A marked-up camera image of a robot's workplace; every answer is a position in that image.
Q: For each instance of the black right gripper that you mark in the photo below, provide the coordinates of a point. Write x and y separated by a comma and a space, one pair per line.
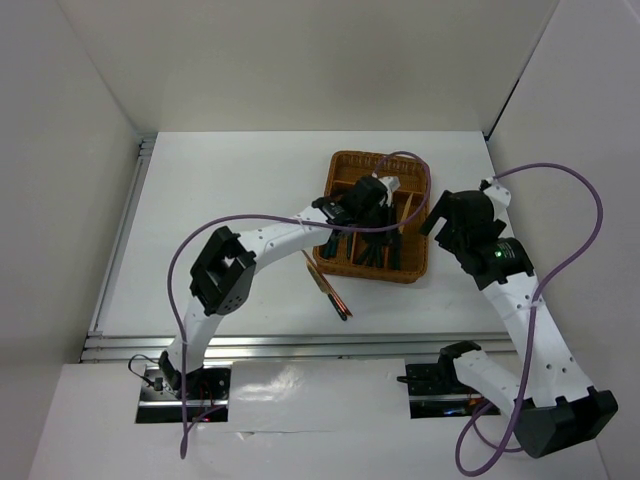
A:
442, 209

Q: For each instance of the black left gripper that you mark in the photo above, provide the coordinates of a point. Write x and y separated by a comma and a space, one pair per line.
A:
387, 211

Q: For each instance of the gold knife green handle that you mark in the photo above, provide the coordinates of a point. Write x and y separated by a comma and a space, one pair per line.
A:
326, 288
396, 251
406, 213

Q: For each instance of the brown wicker cutlery tray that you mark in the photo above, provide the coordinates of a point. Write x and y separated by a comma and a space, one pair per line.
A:
346, 167

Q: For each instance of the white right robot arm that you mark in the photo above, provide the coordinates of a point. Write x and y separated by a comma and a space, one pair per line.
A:
556, 406

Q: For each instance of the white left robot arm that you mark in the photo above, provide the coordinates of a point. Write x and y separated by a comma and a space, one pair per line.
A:
243, 245

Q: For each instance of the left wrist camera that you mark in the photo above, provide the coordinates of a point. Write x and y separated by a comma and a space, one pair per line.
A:
391, 183

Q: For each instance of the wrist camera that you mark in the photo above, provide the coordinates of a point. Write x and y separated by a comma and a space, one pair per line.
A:
498, 194
391, 183

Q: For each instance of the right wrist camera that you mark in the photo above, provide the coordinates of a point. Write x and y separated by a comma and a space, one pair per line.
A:
498, 194

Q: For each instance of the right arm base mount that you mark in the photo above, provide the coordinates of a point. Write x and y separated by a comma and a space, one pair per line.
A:
434, 390

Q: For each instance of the aluminium table frame rail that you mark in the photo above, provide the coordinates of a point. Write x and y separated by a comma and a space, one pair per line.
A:
190, 178

